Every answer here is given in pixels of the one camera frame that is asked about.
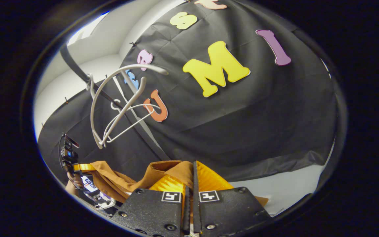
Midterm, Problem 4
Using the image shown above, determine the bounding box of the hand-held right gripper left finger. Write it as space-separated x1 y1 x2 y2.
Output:
111 174 190 237

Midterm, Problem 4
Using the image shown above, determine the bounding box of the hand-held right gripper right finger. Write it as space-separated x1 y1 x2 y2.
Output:
192 161 272 237

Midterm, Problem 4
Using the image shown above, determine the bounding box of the brown shirt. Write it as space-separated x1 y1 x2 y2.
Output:
65 160 269 208

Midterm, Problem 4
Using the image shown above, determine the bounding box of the thick white clothes hanger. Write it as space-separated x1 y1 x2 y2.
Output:
86 64 169 149

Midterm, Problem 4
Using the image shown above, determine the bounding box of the thin white clothes hanger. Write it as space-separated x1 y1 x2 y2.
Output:
106 99 162 144

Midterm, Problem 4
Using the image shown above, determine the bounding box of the black backdrop cloth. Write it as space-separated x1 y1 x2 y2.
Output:
38 0 338 183

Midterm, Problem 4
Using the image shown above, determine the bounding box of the ceiling light panel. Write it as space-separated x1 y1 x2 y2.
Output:
68 13 109 45

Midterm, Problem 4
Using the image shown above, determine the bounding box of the black clothes rail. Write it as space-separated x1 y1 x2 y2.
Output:
60 44 172 162

